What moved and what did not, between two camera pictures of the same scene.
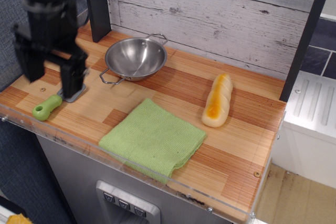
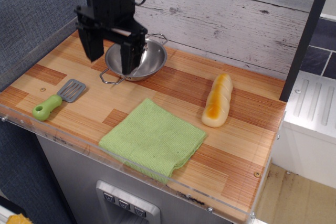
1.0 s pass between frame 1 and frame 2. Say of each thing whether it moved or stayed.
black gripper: moved
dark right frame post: stayed
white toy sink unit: stayed
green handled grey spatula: stayed
